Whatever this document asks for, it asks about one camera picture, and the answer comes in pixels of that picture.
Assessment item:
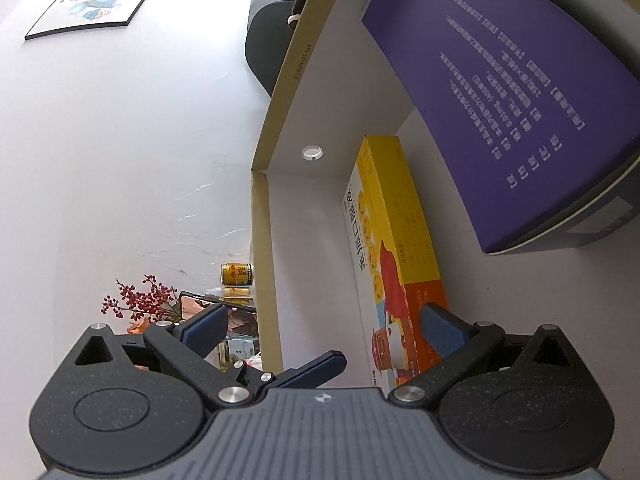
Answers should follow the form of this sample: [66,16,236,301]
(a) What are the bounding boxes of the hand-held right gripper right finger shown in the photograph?
[390,304,568,406]

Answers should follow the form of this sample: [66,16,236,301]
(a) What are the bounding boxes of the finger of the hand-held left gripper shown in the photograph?
[232,351,348,396]

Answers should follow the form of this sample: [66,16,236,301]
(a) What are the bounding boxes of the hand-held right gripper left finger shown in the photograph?
[72,304,256,407]

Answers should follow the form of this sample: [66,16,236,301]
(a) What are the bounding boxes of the yellow orange medicine box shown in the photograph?
[341,134,449,386]

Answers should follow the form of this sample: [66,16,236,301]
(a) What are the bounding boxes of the beige cardboard box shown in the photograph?
[250,0,640,396]

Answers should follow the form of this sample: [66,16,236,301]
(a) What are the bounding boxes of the purple box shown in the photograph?
[361,0,640,256]

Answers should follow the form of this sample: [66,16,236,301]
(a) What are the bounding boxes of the smartphone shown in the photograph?
[177,290,260,338]

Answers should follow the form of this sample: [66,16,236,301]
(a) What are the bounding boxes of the red berry flower bouquet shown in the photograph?
[101,273,182,335]

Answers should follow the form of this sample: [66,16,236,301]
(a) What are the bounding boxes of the grey sofa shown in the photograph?
[244,0,306,97]

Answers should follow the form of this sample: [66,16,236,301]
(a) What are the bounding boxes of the black framed wall picture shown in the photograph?
[24,0,158,41]

